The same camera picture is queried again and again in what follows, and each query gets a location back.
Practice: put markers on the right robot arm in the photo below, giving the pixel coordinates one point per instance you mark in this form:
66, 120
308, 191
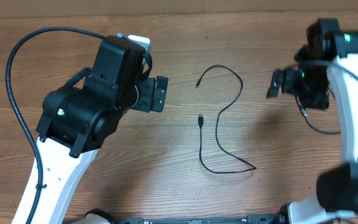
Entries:
336, 195

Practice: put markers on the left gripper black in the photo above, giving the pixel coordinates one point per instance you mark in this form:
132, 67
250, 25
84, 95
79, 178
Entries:
148, 86

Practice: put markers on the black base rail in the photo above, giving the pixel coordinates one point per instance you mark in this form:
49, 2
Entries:
99, 216

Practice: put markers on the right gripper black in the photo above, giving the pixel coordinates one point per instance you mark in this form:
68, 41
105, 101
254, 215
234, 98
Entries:
288, 76

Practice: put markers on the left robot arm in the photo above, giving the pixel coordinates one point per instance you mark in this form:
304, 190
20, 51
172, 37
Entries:
80, 115

